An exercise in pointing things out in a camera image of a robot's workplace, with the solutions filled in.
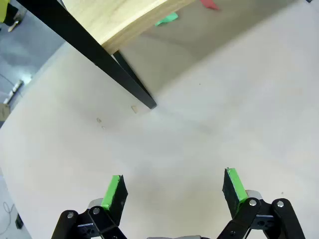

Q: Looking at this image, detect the wooden shelf with black frame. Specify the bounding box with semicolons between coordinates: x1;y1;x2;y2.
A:
16;0;197;110

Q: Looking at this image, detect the person in yellow apron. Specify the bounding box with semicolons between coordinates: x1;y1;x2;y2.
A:
0;0;22;33

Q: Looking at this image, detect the brown cardboard box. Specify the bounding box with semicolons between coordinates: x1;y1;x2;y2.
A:
0;103;10;122

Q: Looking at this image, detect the green paper scrap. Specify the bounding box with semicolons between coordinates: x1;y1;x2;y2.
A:
154;12;179;27

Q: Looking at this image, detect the thin floor cable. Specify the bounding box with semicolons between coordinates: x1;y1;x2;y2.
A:
1;201;16;215

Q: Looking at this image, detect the white power strip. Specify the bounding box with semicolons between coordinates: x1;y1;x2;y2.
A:
3;79;24;104

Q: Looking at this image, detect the red paper scrap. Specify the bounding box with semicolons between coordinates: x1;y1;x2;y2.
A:
200;0;220;11

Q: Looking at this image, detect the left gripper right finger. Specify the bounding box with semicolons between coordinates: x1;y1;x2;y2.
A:
216;168;306;239

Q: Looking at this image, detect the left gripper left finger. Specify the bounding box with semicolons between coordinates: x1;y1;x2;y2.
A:
51;174;129;239

